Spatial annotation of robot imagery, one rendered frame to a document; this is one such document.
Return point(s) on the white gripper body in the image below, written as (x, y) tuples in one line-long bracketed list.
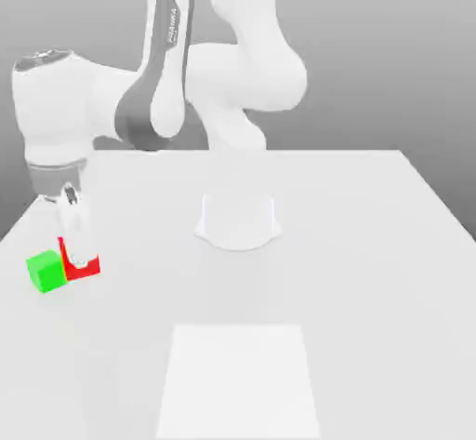
[(73, 220)]

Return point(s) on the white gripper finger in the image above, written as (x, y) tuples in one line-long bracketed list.
[(79, 252)]

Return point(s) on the small red cube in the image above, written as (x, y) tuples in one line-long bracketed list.
[(82, 271)]

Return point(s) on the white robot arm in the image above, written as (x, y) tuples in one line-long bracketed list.
[(223, 82)]

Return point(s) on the small green cube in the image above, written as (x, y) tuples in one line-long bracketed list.
[(46, 270)]

